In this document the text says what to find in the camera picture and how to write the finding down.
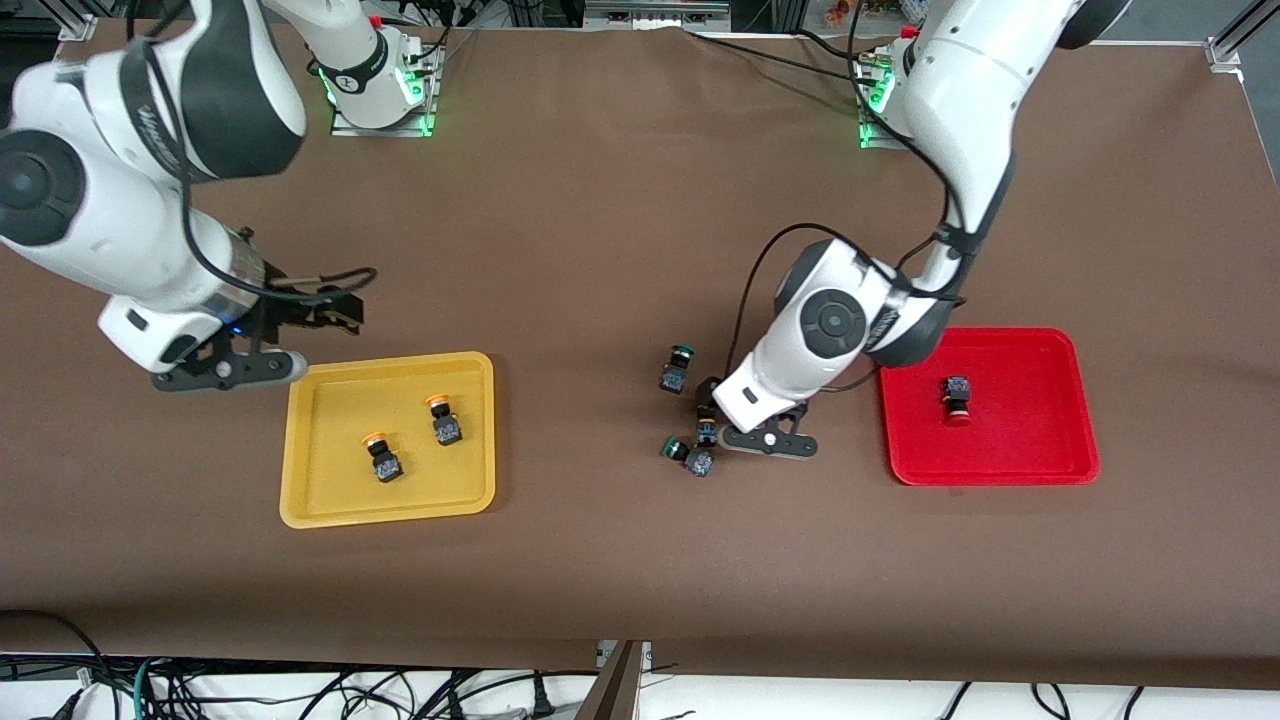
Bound short black table cable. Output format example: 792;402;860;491
796;27;881;63

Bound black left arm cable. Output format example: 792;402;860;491
722;0;971;387

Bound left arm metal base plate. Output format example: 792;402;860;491
858;52;916;153

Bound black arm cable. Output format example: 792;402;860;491
722;0;971;387
124;0;380;307

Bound red plastic tray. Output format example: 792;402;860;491
876;327;1102;487

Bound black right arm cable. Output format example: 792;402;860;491
124;0;380;307

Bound black looped floor cable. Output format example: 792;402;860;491
0;608;109;691

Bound brown table support post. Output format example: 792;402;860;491
574;640;653;720

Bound green push button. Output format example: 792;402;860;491
659;344;698;396
661;436;716;479

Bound long black table cable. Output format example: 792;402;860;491
684;27;869;81

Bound aluminium frame extrusion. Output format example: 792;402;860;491
1204;0;1280;73

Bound yellow plastic tray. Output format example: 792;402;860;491
279;351;498;530

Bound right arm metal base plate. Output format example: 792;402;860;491
329;42;443;139

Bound grey metal box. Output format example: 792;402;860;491
584;0;733;27

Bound yellow push button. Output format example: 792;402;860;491
361;431;405;485
424;392;464;448

